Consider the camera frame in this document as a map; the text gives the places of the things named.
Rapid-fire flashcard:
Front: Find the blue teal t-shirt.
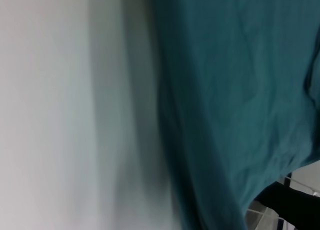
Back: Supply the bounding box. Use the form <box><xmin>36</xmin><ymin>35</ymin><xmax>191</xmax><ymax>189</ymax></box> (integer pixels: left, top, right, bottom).
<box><xmin>147</xmin><ymin>0</ymin><xmax>320</xmax><ymax>230</ymax></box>

